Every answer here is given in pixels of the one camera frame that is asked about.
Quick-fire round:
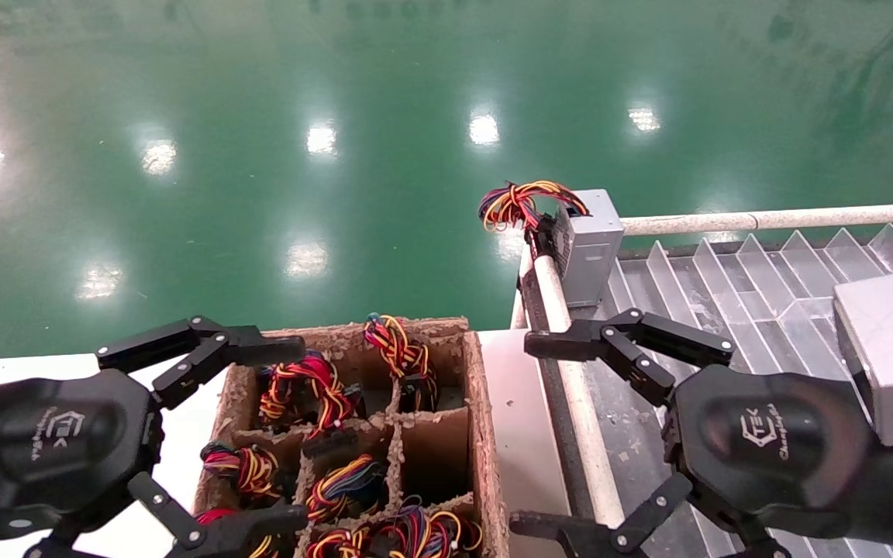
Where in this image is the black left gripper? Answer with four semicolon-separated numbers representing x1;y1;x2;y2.
0;368;309;558

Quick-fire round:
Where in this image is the black rack side rail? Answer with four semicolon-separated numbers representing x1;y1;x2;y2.
519;263;598;522

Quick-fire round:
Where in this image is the long white rack pipe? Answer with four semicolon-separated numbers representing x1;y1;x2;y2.
532;254;627;529
621;203;893;237

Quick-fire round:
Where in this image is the clear plastic divider tray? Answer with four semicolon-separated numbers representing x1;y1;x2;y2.
617;225;893;558

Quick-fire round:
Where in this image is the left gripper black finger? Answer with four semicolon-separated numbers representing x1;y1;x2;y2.
96;315;306;410

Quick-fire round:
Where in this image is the brown cardboard divider box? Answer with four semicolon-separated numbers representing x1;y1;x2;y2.
195;316;511;558

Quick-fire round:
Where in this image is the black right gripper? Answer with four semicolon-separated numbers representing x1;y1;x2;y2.
509;308;881;558

